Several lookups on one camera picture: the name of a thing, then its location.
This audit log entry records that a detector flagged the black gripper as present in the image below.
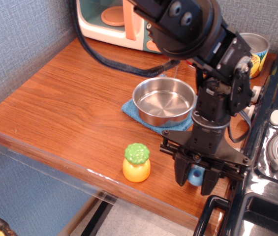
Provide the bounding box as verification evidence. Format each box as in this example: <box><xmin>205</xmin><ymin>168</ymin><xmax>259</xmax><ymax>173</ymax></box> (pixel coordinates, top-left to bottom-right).
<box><xmin>160</xmin><ymin>113</ymin><xmax>251</xmax><ymax>196</ymax></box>

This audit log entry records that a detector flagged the blue handled grey spoon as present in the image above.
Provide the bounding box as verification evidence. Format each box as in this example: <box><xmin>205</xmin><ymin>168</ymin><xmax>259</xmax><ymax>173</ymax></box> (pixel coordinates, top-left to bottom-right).
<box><xmin>187</xmin><ymin>165</ymin><xmax>205</xmax><ymax>187</ymax></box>

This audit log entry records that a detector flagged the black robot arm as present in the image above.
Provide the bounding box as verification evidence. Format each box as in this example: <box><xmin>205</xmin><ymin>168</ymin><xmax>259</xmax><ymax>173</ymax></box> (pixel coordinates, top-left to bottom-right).
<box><xmin>133</xmin><ymin>0</ymin><xmax>253</xmax><ymax>195</ymax></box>

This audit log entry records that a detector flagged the yellow green toy pineapple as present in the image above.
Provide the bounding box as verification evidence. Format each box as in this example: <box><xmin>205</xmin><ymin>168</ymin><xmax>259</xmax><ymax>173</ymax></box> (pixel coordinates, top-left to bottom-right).
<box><xmin>123</xmin><ymin>143</ymin><xmax>151</xmax><ymax>183</ymax></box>

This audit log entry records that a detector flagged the black toy stove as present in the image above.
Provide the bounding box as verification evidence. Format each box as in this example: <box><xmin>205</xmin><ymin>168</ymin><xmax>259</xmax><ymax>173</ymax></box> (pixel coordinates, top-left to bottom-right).
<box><xmin>194</xmin><ymin>54</ymin><xmax>278</xmax><ymax>236</ymax></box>

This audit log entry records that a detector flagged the stainless steel pan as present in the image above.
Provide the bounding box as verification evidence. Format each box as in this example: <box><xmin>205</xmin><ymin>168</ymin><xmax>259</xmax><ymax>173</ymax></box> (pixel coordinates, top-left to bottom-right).
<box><xmin>132</xmin><ymin>67</ymin><xmax>198</xmax><ymax>128</ymax></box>

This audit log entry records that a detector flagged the blue folded cloth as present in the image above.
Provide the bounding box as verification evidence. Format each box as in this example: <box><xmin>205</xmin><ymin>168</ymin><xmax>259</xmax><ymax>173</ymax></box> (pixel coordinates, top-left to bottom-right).
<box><xmin>121</xmin><ymin>74</ymin><xmax>198</xmax><ymax>135</ymax></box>

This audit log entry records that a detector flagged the pineapple slices can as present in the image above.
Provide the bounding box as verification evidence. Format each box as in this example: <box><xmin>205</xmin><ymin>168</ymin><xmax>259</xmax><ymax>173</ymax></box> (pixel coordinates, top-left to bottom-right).
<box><xmin>240</xmin><ymin>32</ymin><xmax>270</xmax><ymax>79</ymax></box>

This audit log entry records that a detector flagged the teal toy microwave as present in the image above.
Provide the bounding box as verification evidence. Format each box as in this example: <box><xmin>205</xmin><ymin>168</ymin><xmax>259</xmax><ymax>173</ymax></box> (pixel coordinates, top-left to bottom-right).
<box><xmin>77</xmin><ymin>0</ymin><xmax>160</xmax><ymax>53</ymax></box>

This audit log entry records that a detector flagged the orange microwave plate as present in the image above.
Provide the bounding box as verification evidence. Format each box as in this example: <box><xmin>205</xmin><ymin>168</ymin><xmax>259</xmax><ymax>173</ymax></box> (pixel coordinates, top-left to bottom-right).
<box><xmin>101</xmin><ymin>6</ymin><xmax>124</xmax><ymax>27</ymax></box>

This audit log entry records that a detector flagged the black sleeved cable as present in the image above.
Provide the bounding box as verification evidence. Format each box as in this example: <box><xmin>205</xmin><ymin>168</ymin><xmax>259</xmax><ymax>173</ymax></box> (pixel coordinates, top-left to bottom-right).
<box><xmin>69</xmin><ymin>0</ymin><xmax>181</xmax><ymax>78</ymax></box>

